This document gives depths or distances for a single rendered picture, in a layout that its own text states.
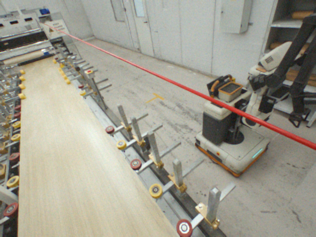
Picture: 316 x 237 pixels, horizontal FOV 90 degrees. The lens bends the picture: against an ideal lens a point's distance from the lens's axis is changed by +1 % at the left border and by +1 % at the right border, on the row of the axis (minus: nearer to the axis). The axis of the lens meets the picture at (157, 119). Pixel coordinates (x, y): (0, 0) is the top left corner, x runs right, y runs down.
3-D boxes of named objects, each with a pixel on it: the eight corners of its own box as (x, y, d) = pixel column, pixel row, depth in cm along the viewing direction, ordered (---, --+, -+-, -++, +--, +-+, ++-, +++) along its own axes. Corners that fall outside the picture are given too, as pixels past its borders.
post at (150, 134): (161, 170, 132) (150, 129, 102) (163, 173, 130) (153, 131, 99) (157, 172, 131) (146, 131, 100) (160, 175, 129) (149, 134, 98)
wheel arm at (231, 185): (230, 184, 102) (231, 180, 99) (235, 188, 99) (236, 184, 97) (180, 234, 86) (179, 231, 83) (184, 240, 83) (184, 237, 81)
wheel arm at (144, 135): (161, 125, 151) (160, 122, 148) (163, 127, 149) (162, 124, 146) (120, 150, 135) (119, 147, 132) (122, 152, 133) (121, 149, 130)
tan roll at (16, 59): (64, 48, 416) (62, 43, 408) (65, 49, 408) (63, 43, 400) (1, 66, 363) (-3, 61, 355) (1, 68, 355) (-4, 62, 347)
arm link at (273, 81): (314, 4, 79) (305, 9, 76) (347, 10, 72) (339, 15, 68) (270, 79, 113) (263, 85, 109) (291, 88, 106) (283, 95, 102)
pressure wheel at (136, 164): (139, 178, 115) (136, 169, 107) (131, 173, 119) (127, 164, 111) (146, 169, 119) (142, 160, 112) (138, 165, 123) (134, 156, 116)
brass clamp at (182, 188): (174, 175, 112) (174, 171, 109) (188, 189, 103) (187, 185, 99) (168, 180, 109) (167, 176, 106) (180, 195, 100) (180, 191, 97)
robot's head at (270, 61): (256, 60, 120) (276, 47, 107) (271, 52, 128) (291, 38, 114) (267, 76, 119) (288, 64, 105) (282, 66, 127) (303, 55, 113)
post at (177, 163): (181, 195, 118) (177, 156, 87) (184, 199, 116) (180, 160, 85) (177, 198, 117) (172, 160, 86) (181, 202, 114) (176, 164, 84)
